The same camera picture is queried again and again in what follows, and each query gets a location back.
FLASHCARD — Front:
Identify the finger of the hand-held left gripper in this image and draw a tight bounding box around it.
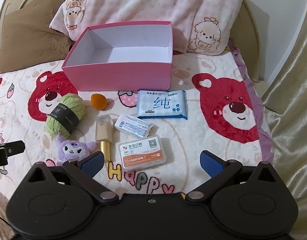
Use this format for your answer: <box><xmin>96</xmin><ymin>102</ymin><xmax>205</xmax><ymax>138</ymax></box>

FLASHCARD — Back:
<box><xmin>5</xmin><ymin>141</ymin><xmax>26</xmax><ymax>156</ymax></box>

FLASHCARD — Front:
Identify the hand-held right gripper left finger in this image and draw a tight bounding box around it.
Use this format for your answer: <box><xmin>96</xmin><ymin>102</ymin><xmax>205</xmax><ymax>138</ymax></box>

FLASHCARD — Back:
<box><xmin>27</xmin><ymin>151</ymin><xmax>119</xmax><ymax>202</ymax></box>

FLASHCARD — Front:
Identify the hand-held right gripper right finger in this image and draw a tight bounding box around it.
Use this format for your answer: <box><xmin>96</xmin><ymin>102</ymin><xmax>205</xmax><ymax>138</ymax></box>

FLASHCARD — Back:
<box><xmin>184</xmin><ymin>150</ymin><xmax>278</xmax><ymax>202</ymax></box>

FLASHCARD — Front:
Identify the purple plush toy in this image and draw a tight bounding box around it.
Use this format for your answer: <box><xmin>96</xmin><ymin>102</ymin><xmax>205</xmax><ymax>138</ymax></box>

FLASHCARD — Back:
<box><xmin>55</xmin><ymin>132</ymin><xmax>99</xmax><ymax>167</ymax></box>

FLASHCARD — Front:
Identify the foundation bottle with gold cap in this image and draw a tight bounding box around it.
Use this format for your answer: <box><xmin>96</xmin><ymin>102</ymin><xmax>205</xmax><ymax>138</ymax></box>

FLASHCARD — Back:
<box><xmin>95</xmin><ymin>114</ymin><xmax>117</xmax><ymax>163</ymax></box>

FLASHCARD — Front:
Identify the clear floss pick box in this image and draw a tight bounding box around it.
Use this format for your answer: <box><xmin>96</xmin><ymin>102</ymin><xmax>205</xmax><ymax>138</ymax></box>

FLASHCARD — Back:
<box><xmin>119</xmin><ymin>134</ymin><xmax>167</xmax><ymax>169</ymax></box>

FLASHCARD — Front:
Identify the green yarn ball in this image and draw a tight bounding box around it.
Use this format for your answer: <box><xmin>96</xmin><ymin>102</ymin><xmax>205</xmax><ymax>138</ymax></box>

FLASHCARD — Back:
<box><xmin>44</xmin><ymin>93</ymin><xmax>87</xmax><ymax>139</ymax></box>

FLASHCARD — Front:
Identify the pink cardboard box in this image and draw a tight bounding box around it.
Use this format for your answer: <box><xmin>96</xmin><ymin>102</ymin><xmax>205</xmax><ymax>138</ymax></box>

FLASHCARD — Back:
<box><xmin>62</xmin><ymin>21</ymin><xmax>173</xmax><ymax>92</ymax></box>

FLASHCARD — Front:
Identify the small white plastic packet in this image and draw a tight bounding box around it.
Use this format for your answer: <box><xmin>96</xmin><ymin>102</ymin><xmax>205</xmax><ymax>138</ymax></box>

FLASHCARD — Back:
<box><xmin>114</xmin><ymin>113</ymin><xmax>154</xmax><ymax>138</ymax></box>

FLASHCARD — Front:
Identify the orange makeup sponge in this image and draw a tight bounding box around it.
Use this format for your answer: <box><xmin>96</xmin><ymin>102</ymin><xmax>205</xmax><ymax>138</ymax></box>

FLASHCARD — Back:
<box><xmin>91</xmin><ymin>94</ymin><xmax>107</xmax><ymax>110</ymax></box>

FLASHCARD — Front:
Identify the blue wet wipes pack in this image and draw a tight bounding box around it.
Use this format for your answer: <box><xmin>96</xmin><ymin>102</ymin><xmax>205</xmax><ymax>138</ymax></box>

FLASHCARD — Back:
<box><xmin>137</xmin><ymin>89</ymin><xmax>189</xmax><ymax>120</ymax></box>

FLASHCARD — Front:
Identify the golden satin curtain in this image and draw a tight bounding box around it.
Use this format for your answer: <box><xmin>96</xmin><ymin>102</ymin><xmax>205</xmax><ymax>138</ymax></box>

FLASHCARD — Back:
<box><xmin>261</xmin><ymin>12</ymin><xmax>307</xmax><ymax>220</ymax></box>

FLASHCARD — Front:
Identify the brown pillow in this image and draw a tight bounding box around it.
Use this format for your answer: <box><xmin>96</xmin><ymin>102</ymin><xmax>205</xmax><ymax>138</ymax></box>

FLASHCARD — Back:
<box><xmin>0</xmin><ymin>5</ymin><xmax>74</xmax><ymax>74</ymax></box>

